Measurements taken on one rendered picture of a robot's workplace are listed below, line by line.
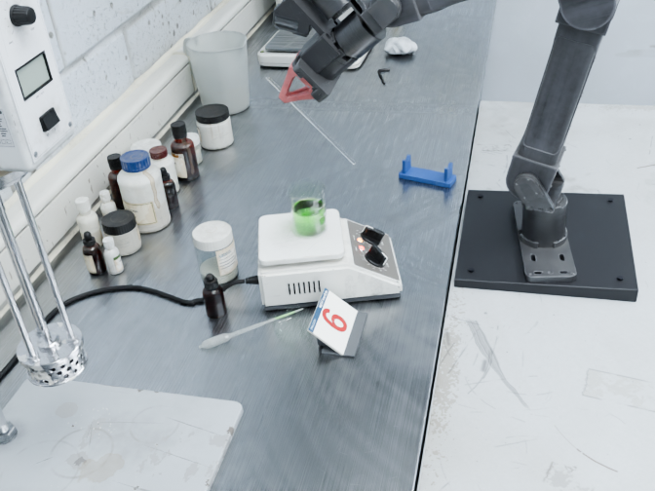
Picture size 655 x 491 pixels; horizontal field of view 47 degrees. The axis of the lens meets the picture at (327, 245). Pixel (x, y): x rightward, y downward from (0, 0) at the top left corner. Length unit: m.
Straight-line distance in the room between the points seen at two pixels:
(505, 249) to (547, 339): 0.18
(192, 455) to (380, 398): 0.23
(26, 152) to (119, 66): 0.93
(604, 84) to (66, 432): 1.99
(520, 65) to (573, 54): 1.50
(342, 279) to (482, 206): 0.32
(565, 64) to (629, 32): 1.47
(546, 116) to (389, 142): 0.51
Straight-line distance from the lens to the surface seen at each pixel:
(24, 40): 0.66
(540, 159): 1.08
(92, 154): 1.40
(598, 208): 1.28
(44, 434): 1.00
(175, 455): 0.92
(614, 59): 2.52
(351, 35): 1.09
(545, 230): 1.14
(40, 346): 0.85
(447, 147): 1.49
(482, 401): 0.95
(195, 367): 1.03
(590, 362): 1.02
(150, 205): 1.29
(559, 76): 1.04
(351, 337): 1.03
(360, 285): 1.07
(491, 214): 1.25
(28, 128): 0.66
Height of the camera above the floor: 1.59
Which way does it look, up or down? 34 degrees down
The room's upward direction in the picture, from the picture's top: 5 degrees counter-clockwise
